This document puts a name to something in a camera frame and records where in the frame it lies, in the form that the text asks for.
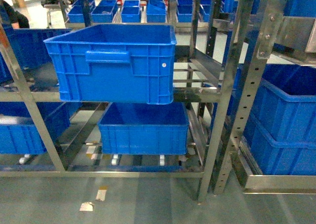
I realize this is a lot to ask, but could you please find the lower blue shelf crate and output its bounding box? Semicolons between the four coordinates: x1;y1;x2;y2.
98;102;189;155

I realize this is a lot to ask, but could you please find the blue shelf crate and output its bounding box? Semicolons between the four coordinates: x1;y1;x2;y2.
44;24;177;105
98;102;189;155

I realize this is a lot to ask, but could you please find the steel shelf rack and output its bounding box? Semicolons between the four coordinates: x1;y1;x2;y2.
0;0;316;202

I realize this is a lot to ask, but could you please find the small blue bin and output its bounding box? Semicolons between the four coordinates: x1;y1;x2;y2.
146;0;166;23
121;0;141;23
67;0;96;23
91;0;118;23
177;0;193;23

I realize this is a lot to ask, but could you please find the right stacked blue crate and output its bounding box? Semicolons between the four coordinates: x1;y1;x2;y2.
244;64;316;176

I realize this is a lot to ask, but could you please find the left upper blue crate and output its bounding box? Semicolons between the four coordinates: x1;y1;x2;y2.
4;27;71;71

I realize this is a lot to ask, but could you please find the left lower blue crate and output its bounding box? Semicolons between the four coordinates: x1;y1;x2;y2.
0;102;82;155

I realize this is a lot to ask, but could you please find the person in black shirt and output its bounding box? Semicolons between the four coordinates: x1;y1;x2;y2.
0;0;30;29

